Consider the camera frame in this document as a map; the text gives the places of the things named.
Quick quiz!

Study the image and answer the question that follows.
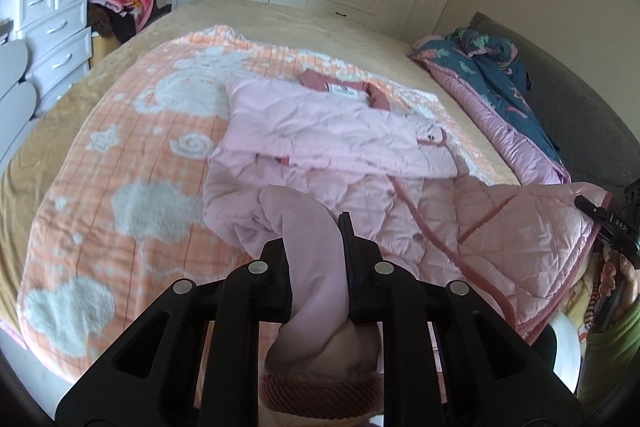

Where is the grey headboard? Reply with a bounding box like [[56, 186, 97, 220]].
[[472, 12, 640, 198]]

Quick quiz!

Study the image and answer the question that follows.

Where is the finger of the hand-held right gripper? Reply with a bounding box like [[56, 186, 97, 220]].
[[574, 194, 613, 233]]

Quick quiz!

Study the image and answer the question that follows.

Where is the pink quilted jacket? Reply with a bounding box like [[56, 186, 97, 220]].
[[202, 69, 613, 427]]

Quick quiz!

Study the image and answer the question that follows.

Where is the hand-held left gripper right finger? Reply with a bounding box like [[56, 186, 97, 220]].
[[337, 211, 583, 427]]

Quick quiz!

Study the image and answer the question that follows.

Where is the white plastic object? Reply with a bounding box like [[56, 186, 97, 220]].
[[550, 314, 581, 388]]

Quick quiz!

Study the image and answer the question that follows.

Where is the person's cartoon print garment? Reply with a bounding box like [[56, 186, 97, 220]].
[[565, 252, 621, 338]]

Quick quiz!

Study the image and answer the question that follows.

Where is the white drawer chest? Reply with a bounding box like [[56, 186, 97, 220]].
[[0, 0, 93, 108]]

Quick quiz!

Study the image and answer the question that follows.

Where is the white oval panel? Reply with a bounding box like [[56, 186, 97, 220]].
[[0, 39, 30, 100], [0, 82, 38, 168]]

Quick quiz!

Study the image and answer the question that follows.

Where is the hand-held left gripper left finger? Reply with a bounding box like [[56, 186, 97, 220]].
[[55, 239, 293, 427]]

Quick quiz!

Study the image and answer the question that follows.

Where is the orange printed blanket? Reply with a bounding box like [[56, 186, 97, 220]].
[[17, 24, 521, 383]]

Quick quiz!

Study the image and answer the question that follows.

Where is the person's right hand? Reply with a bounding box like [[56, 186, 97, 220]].
[[619, 257, 640, 308]]

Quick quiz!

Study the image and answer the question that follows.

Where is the person's green-sleeved right forearm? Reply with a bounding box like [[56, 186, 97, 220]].
[[575, 297, 640, 413]]

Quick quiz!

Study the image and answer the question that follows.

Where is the blue floral quilt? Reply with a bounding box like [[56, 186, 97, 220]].
[[410, 27, 571, 185]]

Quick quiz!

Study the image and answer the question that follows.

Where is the yellow cardboard box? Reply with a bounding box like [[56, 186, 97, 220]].
[[92, 32, 121, 68]]

